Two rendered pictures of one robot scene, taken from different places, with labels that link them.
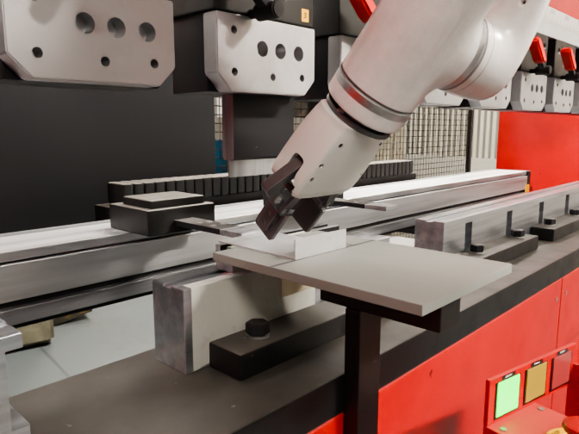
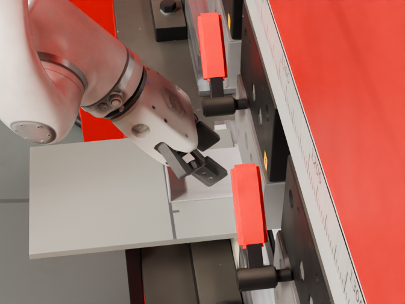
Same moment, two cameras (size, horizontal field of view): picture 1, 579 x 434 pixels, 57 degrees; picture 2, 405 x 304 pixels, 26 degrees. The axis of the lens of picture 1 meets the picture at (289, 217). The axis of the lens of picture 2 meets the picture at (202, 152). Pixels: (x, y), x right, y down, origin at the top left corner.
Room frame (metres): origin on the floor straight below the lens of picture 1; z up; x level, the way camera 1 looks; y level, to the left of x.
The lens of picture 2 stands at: (1.09, -0.60, 1.80)
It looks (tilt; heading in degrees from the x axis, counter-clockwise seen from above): 45 degrees down; 129
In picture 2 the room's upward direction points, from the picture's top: straight up
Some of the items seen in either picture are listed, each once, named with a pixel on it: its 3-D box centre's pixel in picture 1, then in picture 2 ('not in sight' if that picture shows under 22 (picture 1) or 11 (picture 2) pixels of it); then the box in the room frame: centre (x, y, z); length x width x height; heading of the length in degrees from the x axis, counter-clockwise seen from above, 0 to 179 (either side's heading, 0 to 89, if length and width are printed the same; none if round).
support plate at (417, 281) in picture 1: (356, 262); (136, 189); (0.56, -0.07, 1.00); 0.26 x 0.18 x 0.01; 46
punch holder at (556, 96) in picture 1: (546, 78); not in sight; (1.37, -0.64, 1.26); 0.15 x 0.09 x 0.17; 136
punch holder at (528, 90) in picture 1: (515, 72); not in sight; (1.22, -0.50, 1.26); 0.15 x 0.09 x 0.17; 136
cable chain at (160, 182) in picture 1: (199, 186); not in sight; (1.09, 0.18, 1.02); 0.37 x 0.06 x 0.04; 136
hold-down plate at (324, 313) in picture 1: (315, 325); (211, 259); (0.65, -0.03, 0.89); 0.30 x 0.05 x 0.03; 136
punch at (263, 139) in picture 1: (259, 136); not in sight; (0.66, 0.04, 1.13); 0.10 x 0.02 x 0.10; 136
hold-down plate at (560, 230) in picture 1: (562, 226); not in sight; (1.35, -0.70, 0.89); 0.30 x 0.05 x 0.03; 136
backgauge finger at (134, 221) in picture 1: (191, 216); not in sight; (0.77, 0.14, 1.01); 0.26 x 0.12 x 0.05; 46
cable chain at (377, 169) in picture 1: (363, 170); not in sight; (1.49, -0.20, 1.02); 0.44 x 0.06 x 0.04; 136
